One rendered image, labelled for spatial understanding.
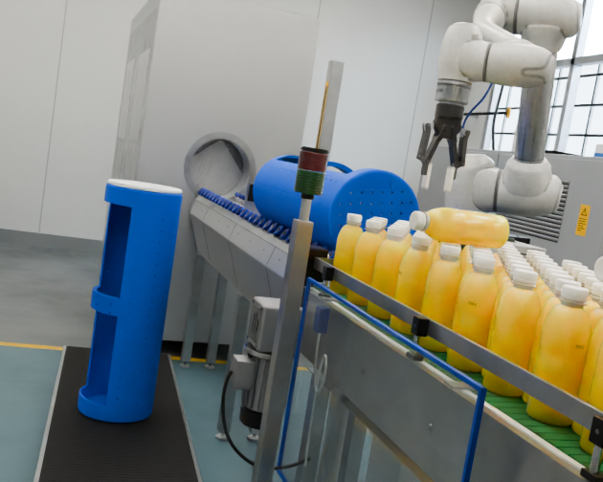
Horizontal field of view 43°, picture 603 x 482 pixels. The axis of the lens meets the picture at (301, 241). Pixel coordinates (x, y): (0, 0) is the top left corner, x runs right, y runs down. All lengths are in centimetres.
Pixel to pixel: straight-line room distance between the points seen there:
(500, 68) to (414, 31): 591
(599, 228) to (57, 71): 513
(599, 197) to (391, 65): 443
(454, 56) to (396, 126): 578
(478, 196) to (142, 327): 131
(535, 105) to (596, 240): 117
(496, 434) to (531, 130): 162
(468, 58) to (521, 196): 81
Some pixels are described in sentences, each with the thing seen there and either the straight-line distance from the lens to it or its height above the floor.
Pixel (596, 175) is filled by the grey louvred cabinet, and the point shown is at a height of 136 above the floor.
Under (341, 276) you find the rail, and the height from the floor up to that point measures 97.
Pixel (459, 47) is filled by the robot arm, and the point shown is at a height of 158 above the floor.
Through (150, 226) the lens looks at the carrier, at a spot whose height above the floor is 90.
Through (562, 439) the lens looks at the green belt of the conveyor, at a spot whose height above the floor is 90.
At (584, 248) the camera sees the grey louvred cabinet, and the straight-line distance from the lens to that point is 373.
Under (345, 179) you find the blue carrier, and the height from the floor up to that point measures 119.
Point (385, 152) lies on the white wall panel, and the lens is 777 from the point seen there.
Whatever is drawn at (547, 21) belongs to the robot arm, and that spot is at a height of 176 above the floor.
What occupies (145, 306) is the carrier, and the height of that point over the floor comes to 60.
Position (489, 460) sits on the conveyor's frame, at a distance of 122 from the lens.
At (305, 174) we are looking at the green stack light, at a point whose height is 120.
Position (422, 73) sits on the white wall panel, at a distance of 793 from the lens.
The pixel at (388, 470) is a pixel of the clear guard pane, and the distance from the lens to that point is 141.
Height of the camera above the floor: 124
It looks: 6 degrees down
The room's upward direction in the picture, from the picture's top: 9 degrees clockwise
